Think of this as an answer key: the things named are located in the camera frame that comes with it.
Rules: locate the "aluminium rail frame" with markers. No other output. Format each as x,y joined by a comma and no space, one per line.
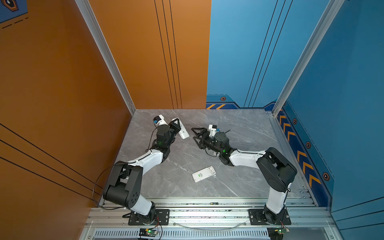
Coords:
214,219

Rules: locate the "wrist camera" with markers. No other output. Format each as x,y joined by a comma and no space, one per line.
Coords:
213,129
159,121

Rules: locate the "aluminium corner post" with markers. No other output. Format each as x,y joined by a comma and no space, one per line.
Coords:
101,42
315,39

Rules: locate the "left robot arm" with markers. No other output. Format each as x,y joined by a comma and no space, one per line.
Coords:
124,184

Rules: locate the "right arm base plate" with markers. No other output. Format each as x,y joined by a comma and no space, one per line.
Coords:
267,217

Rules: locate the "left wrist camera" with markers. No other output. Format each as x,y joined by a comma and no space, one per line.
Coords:
159,121

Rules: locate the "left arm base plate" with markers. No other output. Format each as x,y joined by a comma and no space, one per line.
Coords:
160,216

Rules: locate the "left green circuit board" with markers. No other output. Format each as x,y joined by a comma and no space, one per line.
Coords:
148,234

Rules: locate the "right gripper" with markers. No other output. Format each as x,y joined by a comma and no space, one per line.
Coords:
201,144

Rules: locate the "right green circuit board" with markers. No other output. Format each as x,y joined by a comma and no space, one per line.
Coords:
277,233

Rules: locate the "left aluminium corner post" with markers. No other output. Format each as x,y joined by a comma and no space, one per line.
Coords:
101,42

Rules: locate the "white TCL remote control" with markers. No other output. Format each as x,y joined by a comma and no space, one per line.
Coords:
204,174

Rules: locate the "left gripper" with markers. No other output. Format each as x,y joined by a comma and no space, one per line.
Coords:
175,127

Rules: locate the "right aluminium corner post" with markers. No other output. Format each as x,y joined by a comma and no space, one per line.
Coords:
315,39

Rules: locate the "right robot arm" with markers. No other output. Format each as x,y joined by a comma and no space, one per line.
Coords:
275,167

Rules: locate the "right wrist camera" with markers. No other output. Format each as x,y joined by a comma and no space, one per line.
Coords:
213,129

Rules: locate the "green circuit board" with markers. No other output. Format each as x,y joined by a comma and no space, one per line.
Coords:
277,233
148,234

